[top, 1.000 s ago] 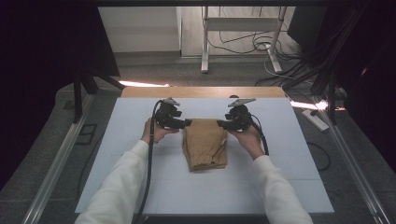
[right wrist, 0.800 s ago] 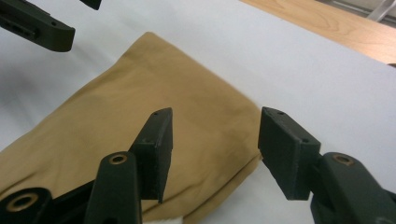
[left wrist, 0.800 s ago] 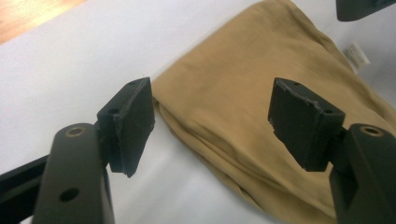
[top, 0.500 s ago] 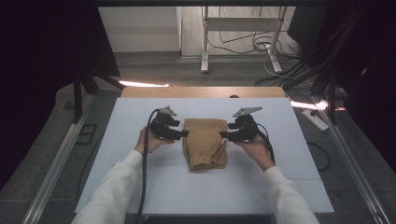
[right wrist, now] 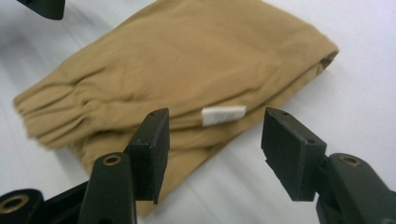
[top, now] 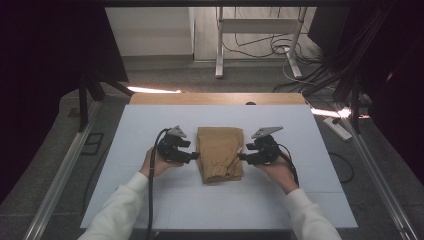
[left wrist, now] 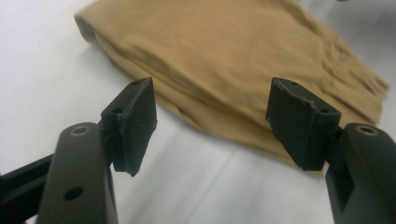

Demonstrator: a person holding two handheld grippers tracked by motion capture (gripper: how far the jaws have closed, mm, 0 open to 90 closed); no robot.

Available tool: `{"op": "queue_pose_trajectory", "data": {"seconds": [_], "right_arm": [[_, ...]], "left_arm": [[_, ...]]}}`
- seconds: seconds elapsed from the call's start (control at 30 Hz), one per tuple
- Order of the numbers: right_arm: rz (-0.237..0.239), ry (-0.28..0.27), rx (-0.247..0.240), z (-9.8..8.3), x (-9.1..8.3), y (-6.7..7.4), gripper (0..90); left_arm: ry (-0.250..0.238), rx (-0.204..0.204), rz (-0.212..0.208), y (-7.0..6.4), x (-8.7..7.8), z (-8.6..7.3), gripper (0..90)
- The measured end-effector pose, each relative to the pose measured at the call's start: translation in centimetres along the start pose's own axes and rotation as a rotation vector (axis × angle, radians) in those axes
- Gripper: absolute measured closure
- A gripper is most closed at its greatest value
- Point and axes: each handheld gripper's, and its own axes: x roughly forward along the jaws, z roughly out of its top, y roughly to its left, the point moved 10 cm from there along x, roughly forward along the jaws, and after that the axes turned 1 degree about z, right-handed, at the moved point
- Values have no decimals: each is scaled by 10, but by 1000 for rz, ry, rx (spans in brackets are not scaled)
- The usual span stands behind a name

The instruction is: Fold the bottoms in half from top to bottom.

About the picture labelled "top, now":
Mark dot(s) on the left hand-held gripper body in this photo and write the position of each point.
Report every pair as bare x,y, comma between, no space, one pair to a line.
171,150

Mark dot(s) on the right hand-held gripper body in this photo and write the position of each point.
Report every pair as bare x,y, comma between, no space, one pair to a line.
265,151

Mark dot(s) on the tan pants with small patches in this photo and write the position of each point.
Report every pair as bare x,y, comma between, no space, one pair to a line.
218,150

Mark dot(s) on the person's left hand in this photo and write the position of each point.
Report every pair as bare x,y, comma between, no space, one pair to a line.
151,165

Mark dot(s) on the person's right hand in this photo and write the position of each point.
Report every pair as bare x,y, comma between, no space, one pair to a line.
281,175

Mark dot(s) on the white foam board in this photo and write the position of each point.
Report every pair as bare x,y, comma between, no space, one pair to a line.
133,126

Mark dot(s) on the black table grommet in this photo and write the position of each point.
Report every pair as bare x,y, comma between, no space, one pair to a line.
250,103

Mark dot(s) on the black plug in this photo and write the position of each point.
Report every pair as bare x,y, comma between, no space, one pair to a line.
336,120

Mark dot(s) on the white power strip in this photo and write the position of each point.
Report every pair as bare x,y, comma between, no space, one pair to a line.
340,130

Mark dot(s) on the white cabinet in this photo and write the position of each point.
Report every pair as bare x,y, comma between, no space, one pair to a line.
150,30

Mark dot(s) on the dark curtain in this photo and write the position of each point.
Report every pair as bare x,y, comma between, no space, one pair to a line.
400,83
40,66

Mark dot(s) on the aluminium rail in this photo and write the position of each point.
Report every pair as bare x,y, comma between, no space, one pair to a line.
60,180
376,173

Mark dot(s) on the white metal stand frame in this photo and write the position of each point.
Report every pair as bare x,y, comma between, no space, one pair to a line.
256,26

